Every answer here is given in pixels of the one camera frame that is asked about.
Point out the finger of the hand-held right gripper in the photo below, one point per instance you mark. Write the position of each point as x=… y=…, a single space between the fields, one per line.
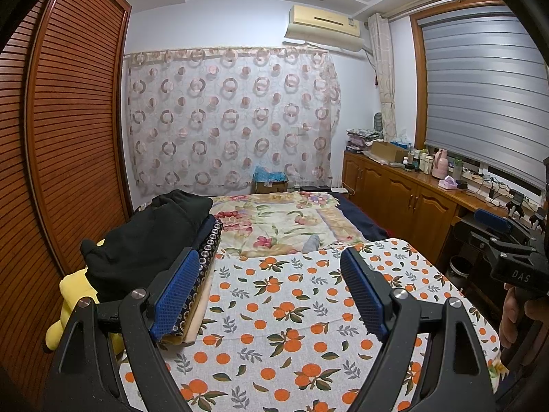
x=502 y=247
x=493 y=219

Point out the person's right forearm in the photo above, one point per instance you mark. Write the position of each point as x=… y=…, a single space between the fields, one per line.
x=529 y=354

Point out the yellow plush toy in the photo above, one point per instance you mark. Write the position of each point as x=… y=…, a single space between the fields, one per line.
x=73 y=287

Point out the small cardboard box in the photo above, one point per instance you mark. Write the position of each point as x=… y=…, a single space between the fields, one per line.
x=270 y=186

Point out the tied beige side curtain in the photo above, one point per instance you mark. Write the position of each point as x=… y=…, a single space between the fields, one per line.
x=384 y=77

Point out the black waste bin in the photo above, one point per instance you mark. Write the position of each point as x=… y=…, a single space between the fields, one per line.
x=461 y=269

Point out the person's right hand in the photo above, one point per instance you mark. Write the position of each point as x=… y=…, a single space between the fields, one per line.
x=510 y=315

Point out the white bottle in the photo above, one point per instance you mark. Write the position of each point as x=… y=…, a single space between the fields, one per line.
x=425 y=162

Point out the wooden louvred wardrobe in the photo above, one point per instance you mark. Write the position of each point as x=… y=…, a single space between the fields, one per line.
x=64 y=137

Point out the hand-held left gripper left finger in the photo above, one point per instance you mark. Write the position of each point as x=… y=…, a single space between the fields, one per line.
x=173 y=296

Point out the teal tissue pack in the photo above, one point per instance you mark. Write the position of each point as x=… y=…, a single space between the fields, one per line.
x=401 y=139

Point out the wall air conditioner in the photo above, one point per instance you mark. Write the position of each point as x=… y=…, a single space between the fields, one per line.
x=324 y=25

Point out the black printed t-shirt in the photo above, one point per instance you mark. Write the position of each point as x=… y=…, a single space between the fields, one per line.
x=141 y=240

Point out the green bottle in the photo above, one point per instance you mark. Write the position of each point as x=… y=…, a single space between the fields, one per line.
x=458 y=168

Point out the open cardboard box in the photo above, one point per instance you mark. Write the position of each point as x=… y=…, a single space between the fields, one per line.
x=388 y=151

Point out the pink tissue box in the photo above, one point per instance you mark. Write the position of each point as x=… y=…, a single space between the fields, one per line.
x=448 y=183

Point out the blue plastic bag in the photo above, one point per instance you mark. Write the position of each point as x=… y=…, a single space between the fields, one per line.
x=268 y=174

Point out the grey window blind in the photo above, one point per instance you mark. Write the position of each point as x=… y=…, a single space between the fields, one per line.
x=484 y=94

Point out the small grey fan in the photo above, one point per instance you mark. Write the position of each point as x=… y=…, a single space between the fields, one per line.
x=378 y=122

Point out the small black device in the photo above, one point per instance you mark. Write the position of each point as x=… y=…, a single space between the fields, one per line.
x=517 y=201
x=539 y=216

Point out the orange fruit print sheet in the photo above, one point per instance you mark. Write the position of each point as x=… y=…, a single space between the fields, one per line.
x=300 y=296

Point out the small black box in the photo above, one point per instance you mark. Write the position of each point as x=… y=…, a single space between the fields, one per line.
x=462 y=184

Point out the floral blanket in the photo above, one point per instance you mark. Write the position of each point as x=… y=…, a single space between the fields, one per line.
x=274 y=219

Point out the navy bedsheet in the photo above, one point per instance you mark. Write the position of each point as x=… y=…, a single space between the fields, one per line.
x=354 y=219

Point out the stack of folded cloths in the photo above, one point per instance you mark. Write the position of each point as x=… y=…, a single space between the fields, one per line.
x=360 y=139

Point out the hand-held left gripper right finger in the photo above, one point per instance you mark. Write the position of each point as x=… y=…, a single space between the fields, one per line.
x=364 y=296

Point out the navy folded clothing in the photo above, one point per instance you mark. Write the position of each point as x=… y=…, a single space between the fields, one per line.
x=206 y=228

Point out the wooden sideboard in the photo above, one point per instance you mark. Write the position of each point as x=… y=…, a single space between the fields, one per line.
x=399 y=197

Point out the pink thermos jug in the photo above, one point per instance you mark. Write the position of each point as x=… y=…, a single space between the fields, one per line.
x=439 y=165

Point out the small grey sock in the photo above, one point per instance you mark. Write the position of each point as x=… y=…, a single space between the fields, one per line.
x=311 y=243

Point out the wooden window frame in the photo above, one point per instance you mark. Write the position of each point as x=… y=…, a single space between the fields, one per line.
x=418 y=94

